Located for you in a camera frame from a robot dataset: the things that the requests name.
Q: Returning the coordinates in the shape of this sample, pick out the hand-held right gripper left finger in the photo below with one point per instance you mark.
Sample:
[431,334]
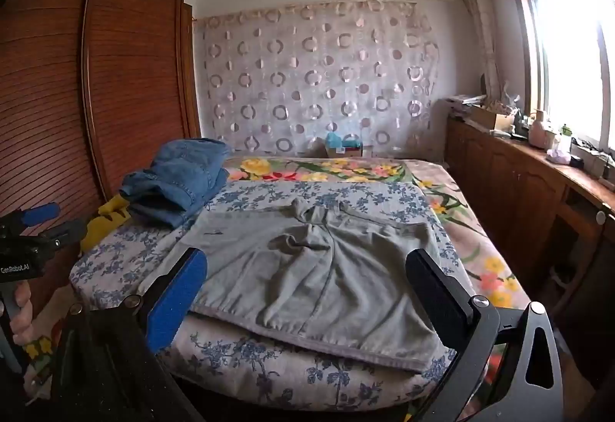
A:
[177,304]

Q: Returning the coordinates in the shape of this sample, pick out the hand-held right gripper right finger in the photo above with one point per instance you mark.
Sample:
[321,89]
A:
[435,290]

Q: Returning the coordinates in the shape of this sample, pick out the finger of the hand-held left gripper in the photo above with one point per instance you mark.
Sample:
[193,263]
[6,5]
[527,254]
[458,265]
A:
[69,232]
[43,213]

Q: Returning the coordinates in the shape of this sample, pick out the grey pants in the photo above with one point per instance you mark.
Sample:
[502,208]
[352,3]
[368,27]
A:
[307,268]

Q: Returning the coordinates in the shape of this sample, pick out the person's left hand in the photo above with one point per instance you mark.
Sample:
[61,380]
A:
[21,314]

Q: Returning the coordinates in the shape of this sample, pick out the yellow cloth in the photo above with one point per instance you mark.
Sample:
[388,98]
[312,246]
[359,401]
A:
[103,225]

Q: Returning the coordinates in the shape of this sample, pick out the bed with flowered sheet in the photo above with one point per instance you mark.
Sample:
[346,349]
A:
[480,229]

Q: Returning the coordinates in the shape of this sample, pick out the blue floral blanket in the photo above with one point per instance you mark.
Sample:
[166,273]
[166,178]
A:
[269,374]

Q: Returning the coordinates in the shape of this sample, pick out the folded blue jeans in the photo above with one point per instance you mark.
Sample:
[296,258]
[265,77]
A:
[178,181]

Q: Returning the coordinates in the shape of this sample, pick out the wooden cabinet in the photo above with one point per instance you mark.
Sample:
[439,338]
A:
[519,191]

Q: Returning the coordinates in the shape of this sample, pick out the wooden wardrobe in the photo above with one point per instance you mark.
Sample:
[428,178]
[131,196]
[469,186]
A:
[129,66]

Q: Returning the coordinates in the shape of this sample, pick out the small box with blue items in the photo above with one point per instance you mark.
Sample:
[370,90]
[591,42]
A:
[343,145]

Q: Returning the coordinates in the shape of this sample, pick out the cardboard box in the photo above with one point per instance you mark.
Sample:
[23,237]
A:
[492,118]

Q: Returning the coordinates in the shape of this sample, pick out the pink jar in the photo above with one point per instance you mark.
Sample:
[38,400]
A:
[542,131]

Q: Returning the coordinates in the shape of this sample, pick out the stack of papers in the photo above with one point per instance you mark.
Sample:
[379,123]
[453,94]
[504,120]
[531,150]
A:
[463,100]

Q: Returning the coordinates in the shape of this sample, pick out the green-capped bottle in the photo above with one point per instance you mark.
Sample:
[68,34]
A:
[565,140]

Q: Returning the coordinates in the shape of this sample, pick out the pale window curtain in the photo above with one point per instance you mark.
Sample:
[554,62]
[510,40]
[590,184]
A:
[480,27]

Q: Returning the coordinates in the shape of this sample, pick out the circle-patterned wall curtain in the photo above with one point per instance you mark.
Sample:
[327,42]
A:
[317,80]

